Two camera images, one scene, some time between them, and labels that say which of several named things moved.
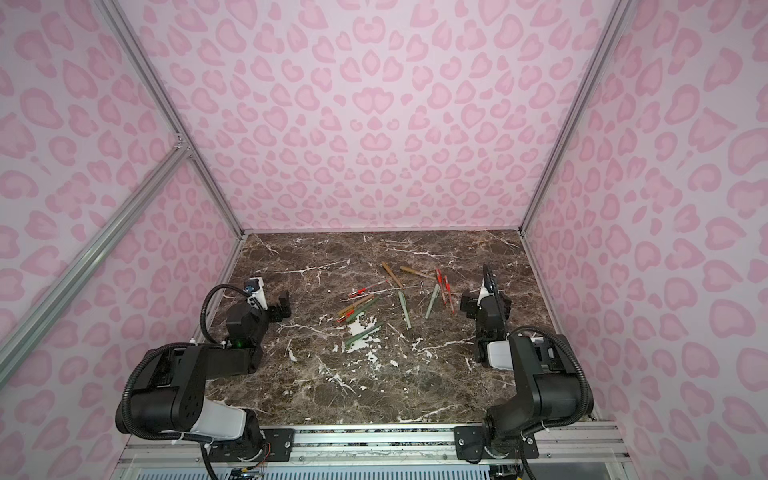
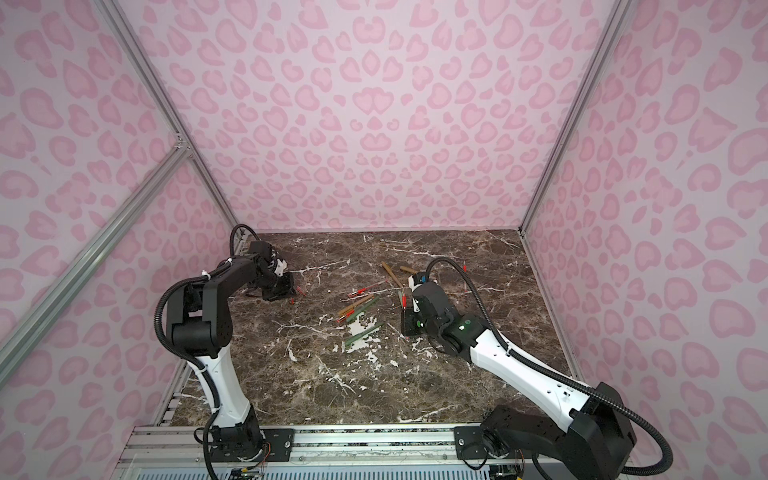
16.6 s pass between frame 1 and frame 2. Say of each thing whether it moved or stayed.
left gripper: moved
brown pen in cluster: stayed
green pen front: stayed
